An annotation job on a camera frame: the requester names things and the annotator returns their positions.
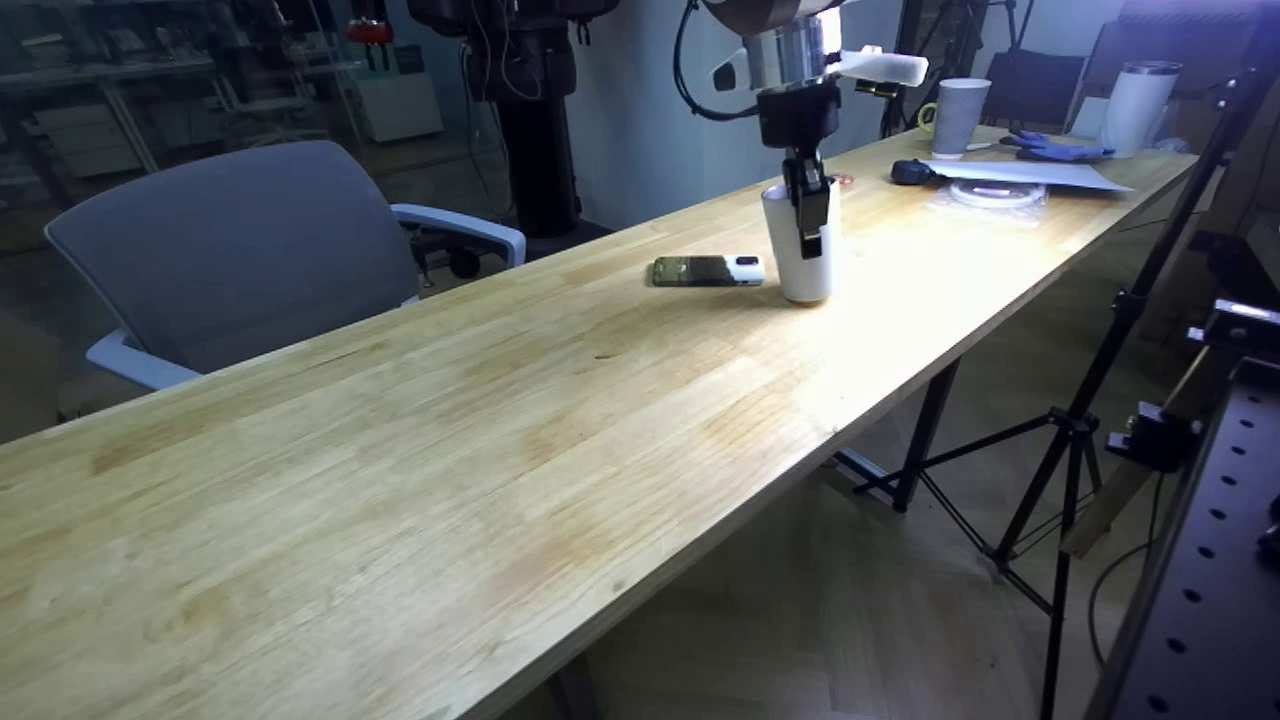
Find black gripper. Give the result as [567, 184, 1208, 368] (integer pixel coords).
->
[756, 81, 848, 264]

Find white ceramic mug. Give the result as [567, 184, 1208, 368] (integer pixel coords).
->
[756, 175, 841, 309]

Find small black round object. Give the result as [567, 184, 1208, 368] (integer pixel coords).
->
[887, 154, 941, 190]

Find shiny dark smartphone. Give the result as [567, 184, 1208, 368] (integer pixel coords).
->
[644, 253, 772, 293]

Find grey paper cup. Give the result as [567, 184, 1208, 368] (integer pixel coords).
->
[928, 70, 1001, 166]

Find white flat paper pad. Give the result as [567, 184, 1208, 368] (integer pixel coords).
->
[928, 154, 1130, 204]

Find dark monitor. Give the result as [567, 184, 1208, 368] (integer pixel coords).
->
[981, 46, 1097, 141]

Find blue cloth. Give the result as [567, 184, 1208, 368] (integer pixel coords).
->
[1001, 123, 1122, 166]

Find black table leg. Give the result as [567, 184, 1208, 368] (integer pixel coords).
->
[887, 355, 966, 521]

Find black background stand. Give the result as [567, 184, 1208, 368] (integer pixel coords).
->
[404, 0, 624, 253]

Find white paper roll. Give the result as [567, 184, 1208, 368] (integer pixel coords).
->
[1097, 61, 1188, 163]

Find black table clamp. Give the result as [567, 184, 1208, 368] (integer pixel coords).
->
[1100, 396, 1208, 476]

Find white background box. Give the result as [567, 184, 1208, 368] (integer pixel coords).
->
[348, 69, 449, 147]

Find small red background item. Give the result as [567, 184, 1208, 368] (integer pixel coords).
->
[346, 8, 397, 51]

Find black perforated breadboard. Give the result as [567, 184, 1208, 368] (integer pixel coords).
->
[1083, 376, 1280, 720]

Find grey office chair white armrests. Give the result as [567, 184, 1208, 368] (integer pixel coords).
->
[42, 136, 531, 396]

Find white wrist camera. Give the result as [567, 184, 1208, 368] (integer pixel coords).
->
[821, 42, 937, 94]

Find white coiled cable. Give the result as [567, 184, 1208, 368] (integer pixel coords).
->
[950, 179, 1055, 218]

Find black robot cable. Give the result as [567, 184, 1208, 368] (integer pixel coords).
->
[669, 0, 766, 129]

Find black camera tripod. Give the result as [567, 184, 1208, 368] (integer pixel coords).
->
[836, 54, 1280, 720]

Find grey topped camera device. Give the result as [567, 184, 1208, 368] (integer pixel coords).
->
[1181, 294, 1280, 396]

